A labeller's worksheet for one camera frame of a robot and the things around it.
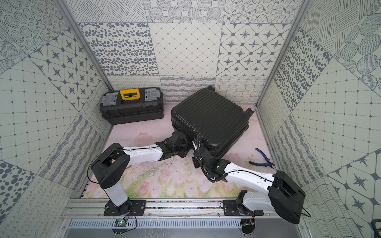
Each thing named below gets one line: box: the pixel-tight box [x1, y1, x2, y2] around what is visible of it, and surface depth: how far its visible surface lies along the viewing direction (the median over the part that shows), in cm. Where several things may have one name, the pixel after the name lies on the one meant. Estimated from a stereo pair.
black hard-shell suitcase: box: [171, 85, 255, 158], surface depth 88 cm
